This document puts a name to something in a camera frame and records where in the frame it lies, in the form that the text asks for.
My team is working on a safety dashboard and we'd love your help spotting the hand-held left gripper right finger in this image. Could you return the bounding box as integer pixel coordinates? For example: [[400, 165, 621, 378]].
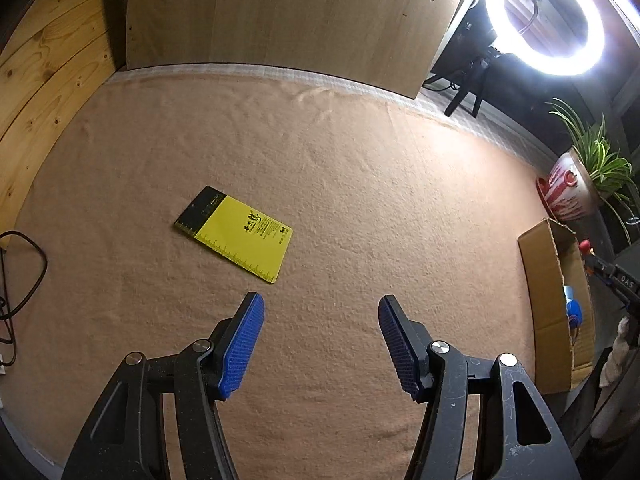
[[377, 294, 583, 480]]

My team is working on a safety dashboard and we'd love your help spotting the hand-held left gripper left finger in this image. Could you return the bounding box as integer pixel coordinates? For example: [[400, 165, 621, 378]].
[[61, 291, 266, 480]]

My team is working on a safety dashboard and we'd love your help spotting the pine wood board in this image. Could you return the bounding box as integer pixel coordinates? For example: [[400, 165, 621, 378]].
[[0, 0, 118, 231]]

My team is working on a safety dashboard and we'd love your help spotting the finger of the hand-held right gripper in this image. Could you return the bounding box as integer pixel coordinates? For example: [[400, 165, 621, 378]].
[[585, 253, 627, 293]]

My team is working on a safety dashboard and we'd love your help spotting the cardboard box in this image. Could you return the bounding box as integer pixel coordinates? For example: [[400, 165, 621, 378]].
[[517, 217, 601, 396]]

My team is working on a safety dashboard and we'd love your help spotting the black cable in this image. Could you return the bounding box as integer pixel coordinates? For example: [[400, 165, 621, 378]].
[[0, 230, 48, 361]]

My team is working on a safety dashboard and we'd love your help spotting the ring light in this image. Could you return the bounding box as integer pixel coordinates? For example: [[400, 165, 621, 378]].
[[484, 0, 606, 77]]

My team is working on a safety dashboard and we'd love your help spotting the white checkered cloth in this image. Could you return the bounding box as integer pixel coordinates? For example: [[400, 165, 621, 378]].
[[110, 62, 556, 158]]

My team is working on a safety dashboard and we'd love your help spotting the red white plant pot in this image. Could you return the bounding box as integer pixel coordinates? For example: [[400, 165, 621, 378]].
[[536, 150, 606, 221]]

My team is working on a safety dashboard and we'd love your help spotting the light wood board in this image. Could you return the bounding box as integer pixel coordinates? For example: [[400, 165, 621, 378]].
[[122, 0, 476, 101]]

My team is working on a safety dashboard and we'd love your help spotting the green spider plant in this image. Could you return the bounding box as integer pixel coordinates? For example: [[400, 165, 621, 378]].
[[547, 97, 640, 241]]

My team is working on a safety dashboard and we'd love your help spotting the yellow notepad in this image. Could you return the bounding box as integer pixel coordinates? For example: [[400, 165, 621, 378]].
[[174, 186, 294, 285]]

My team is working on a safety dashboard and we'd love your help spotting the black tripod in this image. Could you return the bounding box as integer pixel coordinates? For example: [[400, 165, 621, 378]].
[[425, 45, 501, 118]]

